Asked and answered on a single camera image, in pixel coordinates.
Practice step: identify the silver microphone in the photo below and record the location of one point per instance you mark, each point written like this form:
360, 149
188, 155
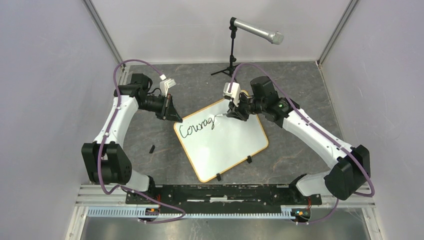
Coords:
274, 37

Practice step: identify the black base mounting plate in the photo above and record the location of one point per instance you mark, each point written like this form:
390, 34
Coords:
230, 198

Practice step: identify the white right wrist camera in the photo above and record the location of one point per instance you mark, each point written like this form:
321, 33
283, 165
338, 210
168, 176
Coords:
232, 92

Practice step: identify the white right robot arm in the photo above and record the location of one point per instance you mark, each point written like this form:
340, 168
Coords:
349, 166

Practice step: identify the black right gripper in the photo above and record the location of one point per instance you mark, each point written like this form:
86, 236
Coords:
239, 113

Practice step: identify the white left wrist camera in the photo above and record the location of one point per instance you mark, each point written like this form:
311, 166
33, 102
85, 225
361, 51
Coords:
166, 84

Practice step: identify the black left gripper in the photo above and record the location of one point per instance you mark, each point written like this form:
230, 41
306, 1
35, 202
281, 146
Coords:
172, 114

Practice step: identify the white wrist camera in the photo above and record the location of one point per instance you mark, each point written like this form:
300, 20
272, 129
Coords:
166, 84
232, 92

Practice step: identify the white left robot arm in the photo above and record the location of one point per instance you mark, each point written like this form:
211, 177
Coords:
104, 158

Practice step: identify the black microphone tripod stand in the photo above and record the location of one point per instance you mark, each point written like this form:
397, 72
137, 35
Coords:
229, 71

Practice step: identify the black marker cap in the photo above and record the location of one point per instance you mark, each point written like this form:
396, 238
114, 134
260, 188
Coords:
152, 149

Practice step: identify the yellow framed whiteboard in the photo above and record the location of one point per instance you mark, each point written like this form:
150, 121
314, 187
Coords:
213, 145

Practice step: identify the white slotted cable duct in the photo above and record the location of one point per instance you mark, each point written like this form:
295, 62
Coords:
142, 213

